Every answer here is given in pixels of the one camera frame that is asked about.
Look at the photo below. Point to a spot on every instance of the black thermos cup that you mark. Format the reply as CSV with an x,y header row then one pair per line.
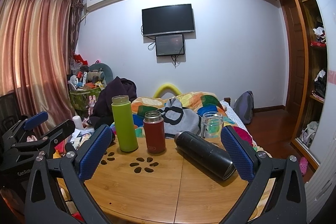
x,y
202,153

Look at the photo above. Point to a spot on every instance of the black chair back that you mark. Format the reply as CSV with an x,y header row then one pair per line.
x,y
8,108

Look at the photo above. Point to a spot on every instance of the yellow foam tube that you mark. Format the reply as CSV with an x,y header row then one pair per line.
x,y
166,87

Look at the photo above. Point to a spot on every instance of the clear glass jar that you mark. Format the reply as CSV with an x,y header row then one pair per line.
x,y
211,125

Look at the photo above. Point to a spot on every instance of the green thermos cup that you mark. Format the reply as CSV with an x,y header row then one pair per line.
x,y
125,127

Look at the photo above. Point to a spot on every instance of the pink slipper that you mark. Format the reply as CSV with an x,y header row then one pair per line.
x,y
303,165

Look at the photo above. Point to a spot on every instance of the grey and black garment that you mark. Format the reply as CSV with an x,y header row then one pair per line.
x,y
173,115

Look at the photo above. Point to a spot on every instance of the dark purple jacket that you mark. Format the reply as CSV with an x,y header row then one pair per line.
x,y
113,95

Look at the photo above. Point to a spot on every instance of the grey-green plush toy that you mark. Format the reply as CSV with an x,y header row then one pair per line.
x,y
101,71

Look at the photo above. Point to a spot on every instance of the pink curtain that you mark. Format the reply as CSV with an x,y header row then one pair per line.
x,y
34,50

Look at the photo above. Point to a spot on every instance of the small black monitor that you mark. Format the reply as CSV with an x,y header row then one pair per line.
x,y
170,45

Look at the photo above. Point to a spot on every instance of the black wall television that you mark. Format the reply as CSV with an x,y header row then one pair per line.
x,y
168,19

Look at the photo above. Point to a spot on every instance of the red thermos cup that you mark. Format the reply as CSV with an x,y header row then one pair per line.
x,y
155,134

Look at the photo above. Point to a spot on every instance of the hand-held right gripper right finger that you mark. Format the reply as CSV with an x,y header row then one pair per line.
x,y
237,154

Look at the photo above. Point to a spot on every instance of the green storage basket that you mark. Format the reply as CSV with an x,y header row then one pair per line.
x,y
81,100

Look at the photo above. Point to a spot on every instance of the white patterned mattress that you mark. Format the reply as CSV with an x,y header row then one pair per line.
x,y
236,119

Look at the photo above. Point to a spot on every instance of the pink bunny toy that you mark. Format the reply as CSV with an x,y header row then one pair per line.
x,y
92,103

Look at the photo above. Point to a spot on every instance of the grey backpack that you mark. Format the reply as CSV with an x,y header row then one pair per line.
x,y
244,107

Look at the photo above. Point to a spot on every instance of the wooden door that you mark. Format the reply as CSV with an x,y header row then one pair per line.
x,y
294,61

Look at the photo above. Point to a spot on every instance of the white plastic bottle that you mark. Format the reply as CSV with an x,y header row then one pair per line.
x,y
77,122

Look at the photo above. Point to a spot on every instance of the colourful patchwork blanket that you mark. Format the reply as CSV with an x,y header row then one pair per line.
x,y
204,103

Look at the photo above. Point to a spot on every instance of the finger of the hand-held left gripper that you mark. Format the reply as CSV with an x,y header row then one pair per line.
x,y
35,119
59,130

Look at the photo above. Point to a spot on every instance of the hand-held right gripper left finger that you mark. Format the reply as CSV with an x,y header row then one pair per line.
x,y
94,154

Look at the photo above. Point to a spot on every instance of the wooden wardrobe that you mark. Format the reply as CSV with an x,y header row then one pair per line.
x,y
315,56

